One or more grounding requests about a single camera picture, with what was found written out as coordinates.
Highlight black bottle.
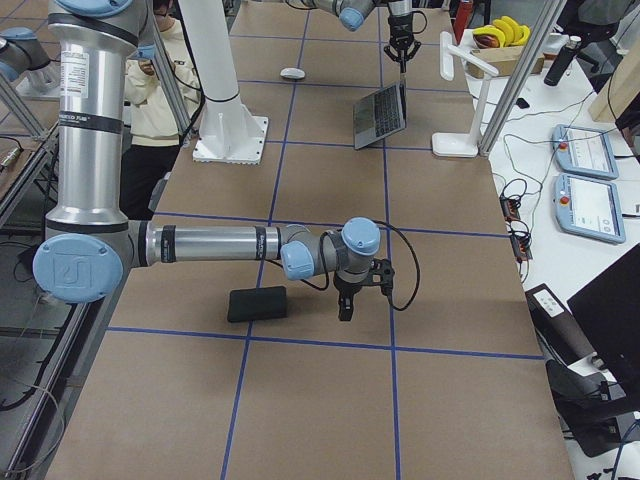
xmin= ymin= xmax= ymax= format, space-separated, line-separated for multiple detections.
xmin=544 ymin=35 xmax=582 ymax=86

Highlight lower blue teach pendant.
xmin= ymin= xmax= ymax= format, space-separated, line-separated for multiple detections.
xmin=554 ymin=173 xmax=626 ymax=244

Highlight grey laptop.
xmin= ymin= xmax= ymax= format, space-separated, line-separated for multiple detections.
xmin=353 ymin=81 xmax=406 ymax=150

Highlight bananas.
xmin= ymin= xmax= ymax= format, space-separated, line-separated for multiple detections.
xmin=472 ymin=16 xmax=531 ymax=49

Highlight white desk lamp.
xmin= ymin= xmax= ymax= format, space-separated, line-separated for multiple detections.
xmin=431 ymin=30 xmax=499 ymax=159

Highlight black mouse pad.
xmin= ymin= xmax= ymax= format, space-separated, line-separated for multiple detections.
xmin=227 ymin=286 xmax=287 ymax=323

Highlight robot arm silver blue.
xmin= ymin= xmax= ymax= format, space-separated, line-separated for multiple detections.
xmin=33 ymin=1 xmax=390 ymax=321
xmin=286 ymin=0 xmax=427 ymax=80

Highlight aluminium frame post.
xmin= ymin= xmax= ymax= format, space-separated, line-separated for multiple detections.
xmin=478 ymin=0 xmax=566 ymax=157

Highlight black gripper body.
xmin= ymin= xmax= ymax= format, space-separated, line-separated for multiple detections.
xmin=333 ymin=274 xmax=367 ymax=303
xmin=388 ymin=14 xmax=414 ymax=50

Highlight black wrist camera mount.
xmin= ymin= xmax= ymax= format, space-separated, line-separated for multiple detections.
xmin=364 ymin=258 xmax=395 ymax=299

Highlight small black puck device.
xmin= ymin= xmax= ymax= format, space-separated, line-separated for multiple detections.
xmin=516 ymin=98 xmax=530 ymax=109

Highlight white wireless mouse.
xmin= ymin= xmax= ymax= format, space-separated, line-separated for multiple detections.
xmin=280 ymin=67 xmax=306 ymax=81

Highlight cardboard box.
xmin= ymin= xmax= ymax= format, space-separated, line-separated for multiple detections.
xmin=466 ymin=46 xmax=545 ymax=79

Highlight blue teach pendant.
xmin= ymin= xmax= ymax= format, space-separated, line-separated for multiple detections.
xmin=554 ymin=173 xmax=626 ymax=244
xmin=551 ymin=124 xmax=619 ymax=180

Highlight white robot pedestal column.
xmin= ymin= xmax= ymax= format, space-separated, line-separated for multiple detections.
xmin=179 ymin=0 xmax=269 ymax=165

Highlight upper blue teach pendant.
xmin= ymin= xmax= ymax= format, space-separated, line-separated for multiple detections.
xmin=551 ymin=124 xmax=619 ymax=180

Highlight person in cream sweater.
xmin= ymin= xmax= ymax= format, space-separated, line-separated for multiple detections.
xmin=120 ymin=1 xmax=200 ymax=220

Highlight black monitor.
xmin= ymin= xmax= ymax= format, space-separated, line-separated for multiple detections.
xmin=568 ymin=246 xmax=639 ymax=391

